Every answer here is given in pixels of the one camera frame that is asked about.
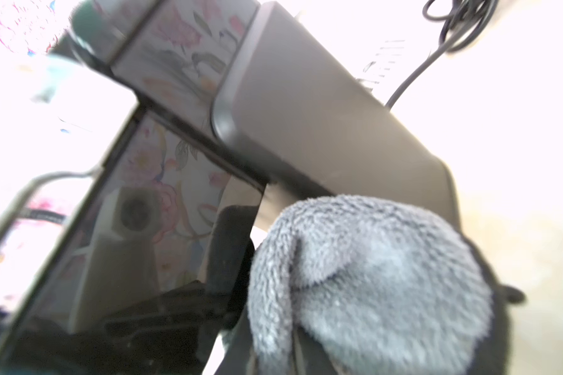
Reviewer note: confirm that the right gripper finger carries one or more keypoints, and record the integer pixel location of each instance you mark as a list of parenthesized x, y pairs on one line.
[(493, 351)]

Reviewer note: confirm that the grey cleaning cloth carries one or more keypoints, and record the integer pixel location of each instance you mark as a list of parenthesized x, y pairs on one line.
[(384, 287)]

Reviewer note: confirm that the black coffee machine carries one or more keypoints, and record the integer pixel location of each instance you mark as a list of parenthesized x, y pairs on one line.
[(138, 157)]

